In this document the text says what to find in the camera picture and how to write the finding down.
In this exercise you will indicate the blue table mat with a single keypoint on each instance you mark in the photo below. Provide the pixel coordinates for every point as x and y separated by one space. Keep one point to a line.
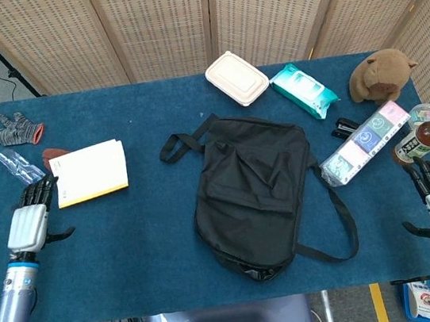
132 252

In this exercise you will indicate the grey knit work glove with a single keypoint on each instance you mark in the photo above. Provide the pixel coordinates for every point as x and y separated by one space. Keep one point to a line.
14 131

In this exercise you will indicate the rust brown cloth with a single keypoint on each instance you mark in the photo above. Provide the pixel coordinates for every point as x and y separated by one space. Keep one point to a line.
53 153

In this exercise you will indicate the clear plastic bag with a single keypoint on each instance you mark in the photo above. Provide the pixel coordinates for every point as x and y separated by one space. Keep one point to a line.
19 164

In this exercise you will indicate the yellow spine notebook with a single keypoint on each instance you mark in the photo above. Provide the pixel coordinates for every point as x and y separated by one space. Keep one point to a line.
88 172

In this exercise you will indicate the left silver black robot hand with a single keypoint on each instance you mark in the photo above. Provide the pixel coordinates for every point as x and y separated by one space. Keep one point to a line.
28 225

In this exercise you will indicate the black stapler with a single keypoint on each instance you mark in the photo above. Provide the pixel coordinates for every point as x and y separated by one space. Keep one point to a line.
344 127

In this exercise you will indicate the brown capybara plush toy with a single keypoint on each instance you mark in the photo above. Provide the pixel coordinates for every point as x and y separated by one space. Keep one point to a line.
381 73

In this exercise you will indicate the wrapped tissue packs bundle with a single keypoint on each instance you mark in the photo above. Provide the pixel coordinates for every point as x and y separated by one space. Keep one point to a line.
365 144

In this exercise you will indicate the brown tea bottle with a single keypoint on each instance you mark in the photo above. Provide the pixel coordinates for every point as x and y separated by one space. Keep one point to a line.
420 142

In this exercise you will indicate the black backpack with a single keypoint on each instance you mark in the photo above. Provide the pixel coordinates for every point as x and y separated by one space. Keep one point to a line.
251 188

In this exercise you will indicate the clear round plastic container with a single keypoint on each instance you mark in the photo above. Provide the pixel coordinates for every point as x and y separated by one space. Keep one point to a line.
428 113

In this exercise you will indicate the teal wet wipes pack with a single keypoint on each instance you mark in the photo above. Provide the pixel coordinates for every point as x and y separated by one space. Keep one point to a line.
303 90

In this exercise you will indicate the beige lidded lunch box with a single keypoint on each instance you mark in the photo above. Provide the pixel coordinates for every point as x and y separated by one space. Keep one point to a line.
236 78

